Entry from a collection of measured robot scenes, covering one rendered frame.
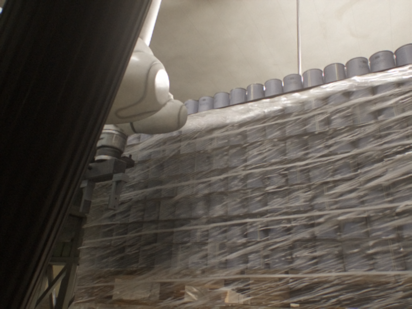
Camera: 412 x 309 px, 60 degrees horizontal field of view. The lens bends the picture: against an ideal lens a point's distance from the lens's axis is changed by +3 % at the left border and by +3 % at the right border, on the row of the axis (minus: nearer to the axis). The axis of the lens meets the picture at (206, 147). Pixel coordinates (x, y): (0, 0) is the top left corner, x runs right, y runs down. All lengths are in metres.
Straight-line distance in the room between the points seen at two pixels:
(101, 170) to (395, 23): 6.28
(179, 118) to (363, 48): 6.40
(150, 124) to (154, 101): 0.33
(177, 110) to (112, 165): 0.26
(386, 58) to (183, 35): 5.78
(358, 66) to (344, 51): 6.07
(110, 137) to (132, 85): 0.40
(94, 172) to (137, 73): 0.47
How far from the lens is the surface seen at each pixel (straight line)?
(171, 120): 1.08
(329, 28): 6.74
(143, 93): 0.76
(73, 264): 2.17
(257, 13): 6.32
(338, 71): 1.24
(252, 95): 1.28
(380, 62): 1.23
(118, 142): 1.13
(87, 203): 1.17
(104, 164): 1.11
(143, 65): 0.78
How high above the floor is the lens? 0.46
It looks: 22 degrees up
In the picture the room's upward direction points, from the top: 5 degrees clockwise
